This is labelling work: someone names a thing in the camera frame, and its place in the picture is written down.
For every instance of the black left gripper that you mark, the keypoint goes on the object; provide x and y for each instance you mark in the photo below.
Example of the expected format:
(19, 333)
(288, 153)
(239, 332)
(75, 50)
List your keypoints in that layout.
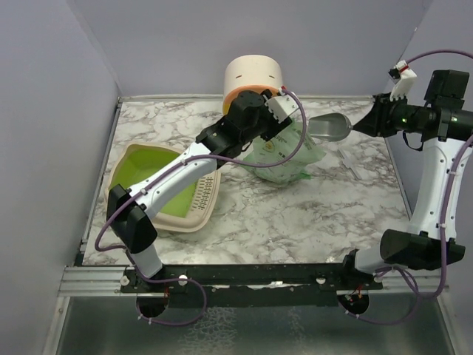
(275, 126)

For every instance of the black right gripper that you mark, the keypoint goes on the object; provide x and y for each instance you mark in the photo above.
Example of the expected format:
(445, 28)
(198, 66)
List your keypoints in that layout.
(376, 122)

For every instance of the green cat litter bag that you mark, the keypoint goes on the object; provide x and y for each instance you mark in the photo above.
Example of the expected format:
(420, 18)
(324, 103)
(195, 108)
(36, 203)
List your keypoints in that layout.
(277, 149)

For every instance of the silver metal scoop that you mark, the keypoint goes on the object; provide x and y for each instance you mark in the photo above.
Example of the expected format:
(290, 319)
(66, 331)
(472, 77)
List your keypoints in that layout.
(330, 127)

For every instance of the grey plastic bag clip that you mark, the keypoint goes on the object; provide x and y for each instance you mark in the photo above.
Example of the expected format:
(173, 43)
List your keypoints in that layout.
(348, 163)

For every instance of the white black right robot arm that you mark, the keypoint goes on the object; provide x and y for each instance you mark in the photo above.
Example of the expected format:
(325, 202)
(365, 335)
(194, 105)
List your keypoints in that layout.
(428, 242)

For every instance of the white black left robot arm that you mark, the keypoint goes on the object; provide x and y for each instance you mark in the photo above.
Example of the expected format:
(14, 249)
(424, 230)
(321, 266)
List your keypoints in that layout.
(130, 211)

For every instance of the beige green litter box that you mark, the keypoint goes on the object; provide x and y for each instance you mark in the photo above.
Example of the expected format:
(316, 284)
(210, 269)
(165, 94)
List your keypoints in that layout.
(183, 184)

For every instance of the cream round drawer cabinet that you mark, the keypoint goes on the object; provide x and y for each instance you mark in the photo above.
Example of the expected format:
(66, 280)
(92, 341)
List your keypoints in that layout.
(250, 72)

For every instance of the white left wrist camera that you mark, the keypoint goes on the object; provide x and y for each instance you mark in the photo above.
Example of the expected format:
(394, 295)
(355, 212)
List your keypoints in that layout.
(283, 104)

